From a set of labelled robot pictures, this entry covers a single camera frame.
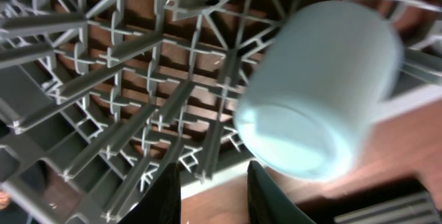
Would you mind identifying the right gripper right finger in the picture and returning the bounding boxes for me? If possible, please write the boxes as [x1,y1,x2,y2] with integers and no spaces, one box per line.
[247,160,316,224]

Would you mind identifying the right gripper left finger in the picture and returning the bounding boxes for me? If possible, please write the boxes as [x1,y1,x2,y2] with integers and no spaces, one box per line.
[118,162,182,224]

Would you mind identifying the light blue cup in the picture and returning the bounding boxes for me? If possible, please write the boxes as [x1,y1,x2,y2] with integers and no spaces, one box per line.
[233,1,403,181]

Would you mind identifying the grey dishwasher rack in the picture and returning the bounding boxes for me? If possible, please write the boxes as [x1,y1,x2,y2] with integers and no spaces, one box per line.
[1,0,441,223]

